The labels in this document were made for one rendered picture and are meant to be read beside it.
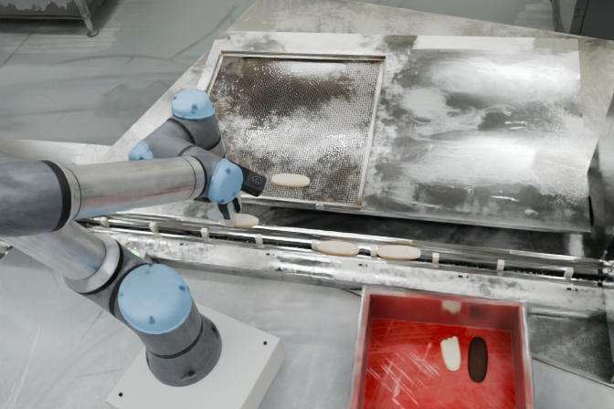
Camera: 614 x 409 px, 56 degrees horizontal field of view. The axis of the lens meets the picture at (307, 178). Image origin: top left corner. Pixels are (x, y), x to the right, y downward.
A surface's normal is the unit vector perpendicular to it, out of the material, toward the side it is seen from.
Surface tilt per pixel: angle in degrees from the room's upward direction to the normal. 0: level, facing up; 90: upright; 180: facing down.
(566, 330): 0
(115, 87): 0
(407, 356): 0
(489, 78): 10
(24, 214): 79
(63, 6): 90
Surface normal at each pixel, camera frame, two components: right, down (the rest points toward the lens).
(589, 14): -0.22, 0.72
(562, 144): -0.15, -0.54
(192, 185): 0.83, 0.28
